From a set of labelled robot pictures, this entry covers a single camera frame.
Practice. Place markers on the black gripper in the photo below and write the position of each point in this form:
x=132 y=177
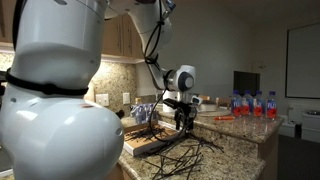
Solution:
x=185 y=114

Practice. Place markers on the white paper towel roll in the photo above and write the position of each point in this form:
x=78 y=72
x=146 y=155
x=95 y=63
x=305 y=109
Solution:
x=168 y=103

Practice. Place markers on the black cylinder cup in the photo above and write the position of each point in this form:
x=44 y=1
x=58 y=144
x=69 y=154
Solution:
x=120 y=114

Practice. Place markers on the white wall switch plate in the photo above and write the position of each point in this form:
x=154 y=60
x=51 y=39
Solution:
x=102 y=100

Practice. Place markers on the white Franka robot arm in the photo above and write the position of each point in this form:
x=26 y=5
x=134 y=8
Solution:
x=60 y=140

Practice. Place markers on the black zip tie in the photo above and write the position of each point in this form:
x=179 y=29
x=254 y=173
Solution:
x=140 y=134
x=160 y=131
x=208 y=141
x=212 y=148

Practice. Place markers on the wooden wall cabinet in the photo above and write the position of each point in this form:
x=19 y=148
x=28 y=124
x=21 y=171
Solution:
x=123 y=36

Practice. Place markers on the jar with wooden lid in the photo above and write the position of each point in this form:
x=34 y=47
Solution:
x=138 y=100

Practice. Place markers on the white low cabinet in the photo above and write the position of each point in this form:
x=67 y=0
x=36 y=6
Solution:
x=310 y=128

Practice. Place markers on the orange marker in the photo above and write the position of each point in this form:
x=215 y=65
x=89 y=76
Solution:
x=224 y=118

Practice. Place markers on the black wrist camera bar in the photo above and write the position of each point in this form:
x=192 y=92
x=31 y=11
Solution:
x=173 y=102

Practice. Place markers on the clear water bottle blue cap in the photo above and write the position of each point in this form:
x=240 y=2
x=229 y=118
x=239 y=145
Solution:
x=139 y=114
x=150 y=112

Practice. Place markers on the black screen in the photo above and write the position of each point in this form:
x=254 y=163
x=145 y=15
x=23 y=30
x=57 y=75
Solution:
x=246 y=83

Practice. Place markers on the Fiji water bottle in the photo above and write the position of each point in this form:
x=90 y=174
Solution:
x=258 y=108
x=236 y=106
x=247 y=106
x=271 y=110

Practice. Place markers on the flat cardboard box white sides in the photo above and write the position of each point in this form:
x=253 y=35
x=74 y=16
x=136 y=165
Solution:
x=143 y=147

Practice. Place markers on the white wall outlet plate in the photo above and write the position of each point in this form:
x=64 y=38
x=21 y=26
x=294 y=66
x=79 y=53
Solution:
x=126 y=98

